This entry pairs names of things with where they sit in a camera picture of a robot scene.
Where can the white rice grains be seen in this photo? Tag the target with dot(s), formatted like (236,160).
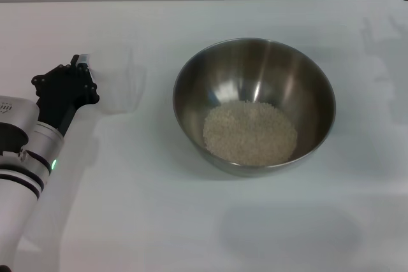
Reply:
(250,133)

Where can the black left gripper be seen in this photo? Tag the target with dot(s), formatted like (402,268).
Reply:
(60,103)

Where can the clear plastic measuring cup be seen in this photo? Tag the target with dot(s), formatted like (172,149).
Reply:
(121,93)

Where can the stainless steel bowl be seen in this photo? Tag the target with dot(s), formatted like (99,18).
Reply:
(255,71)

